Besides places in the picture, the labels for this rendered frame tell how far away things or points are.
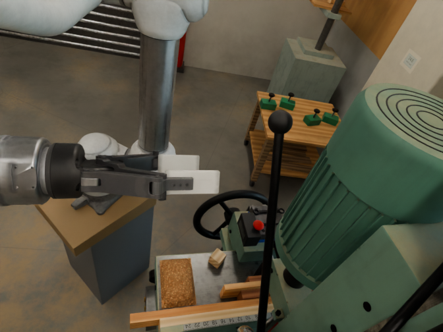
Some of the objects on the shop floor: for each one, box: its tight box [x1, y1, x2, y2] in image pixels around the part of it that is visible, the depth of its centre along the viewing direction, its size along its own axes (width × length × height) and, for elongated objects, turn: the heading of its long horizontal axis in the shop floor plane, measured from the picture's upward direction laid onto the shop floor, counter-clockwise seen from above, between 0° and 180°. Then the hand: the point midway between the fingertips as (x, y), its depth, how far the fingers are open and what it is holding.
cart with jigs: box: [244, 91, 341, 187], centre depth 231 cm, size 66×57×64 cm
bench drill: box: [266, 0, 352, 103], centre depth 260 cm, size 48×62×158 cm
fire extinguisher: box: [177, 32, 187, 73], centre depth 317 cm, size 18×19×60 cm
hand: (200, 171), depth 45 cm, fingers open, 13 cm apart
